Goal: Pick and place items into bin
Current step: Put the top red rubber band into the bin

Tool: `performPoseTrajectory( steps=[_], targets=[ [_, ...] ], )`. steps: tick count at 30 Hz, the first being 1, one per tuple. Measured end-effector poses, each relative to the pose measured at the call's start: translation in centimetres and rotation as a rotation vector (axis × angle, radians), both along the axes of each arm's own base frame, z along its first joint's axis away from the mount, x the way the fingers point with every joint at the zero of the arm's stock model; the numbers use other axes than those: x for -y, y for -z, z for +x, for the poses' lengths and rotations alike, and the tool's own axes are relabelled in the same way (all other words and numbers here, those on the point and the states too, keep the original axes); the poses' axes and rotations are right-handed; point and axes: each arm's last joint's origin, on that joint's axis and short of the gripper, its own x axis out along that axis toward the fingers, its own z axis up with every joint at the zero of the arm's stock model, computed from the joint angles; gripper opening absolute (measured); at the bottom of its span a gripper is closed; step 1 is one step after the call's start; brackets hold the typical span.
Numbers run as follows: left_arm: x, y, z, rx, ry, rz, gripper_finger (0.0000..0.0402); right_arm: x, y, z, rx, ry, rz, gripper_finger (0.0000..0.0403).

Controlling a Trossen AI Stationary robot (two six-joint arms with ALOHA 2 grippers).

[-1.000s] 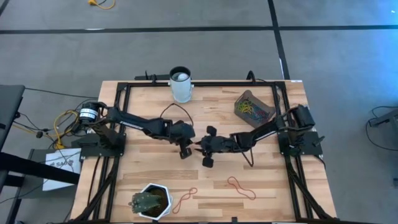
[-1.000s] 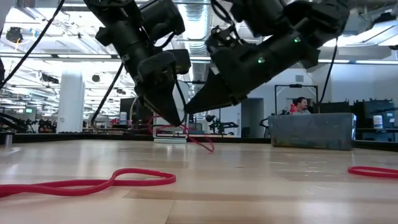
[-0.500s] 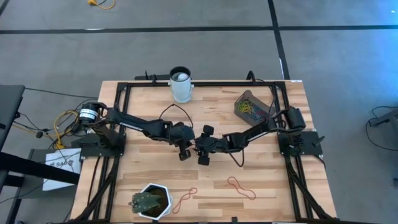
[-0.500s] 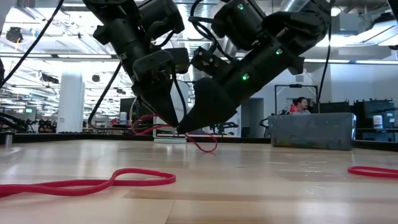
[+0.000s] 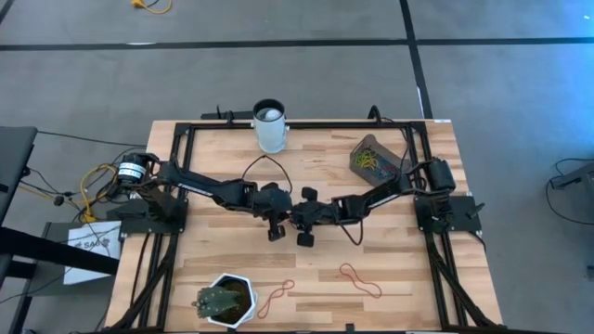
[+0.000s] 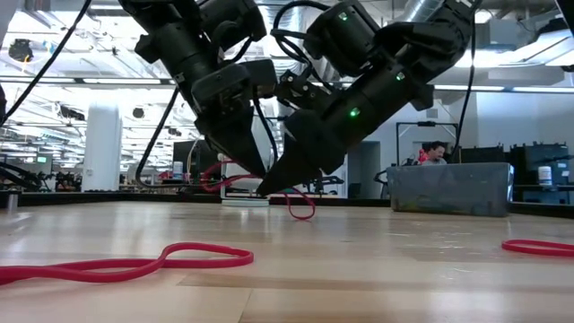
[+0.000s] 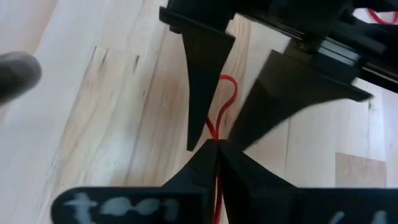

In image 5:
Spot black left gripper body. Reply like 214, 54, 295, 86
253, 187, 294, 224

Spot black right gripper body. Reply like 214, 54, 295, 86
291, 199, 342, 232

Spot yellow rubber band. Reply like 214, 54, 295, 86
355, 148, 380, 171

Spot grey plastic bin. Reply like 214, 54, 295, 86
347, 133, 414, 187

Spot white cylindrical canister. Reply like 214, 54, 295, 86
252, 97, 291, 155

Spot white hexagonal planter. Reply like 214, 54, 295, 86
202, 272, 259, 330

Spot black mounting bar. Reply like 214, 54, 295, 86
200, 109, 255, 122

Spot green cactus plant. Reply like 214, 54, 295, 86
190, 285, 242, 321

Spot white paper sheet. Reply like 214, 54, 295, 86
62, 220, 124, 287

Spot black beam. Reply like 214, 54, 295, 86
0, 225, 121, 276

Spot dark grey furniture top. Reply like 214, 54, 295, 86
0, 124, 39, 224

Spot black floor equipment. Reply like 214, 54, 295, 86
549, 160, 594, 191

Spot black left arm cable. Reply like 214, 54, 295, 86
239, 153, 294, 196

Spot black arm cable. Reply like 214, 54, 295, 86
239, 153, 294, 196
336, 216, 365, 247

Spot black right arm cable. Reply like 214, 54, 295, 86
336, 216, 365, 247

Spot black rig frame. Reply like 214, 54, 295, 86
107, 118, 508, 334

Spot yellow cable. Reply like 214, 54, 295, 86
78, 161, 120, 224
129, 0, 174, 15

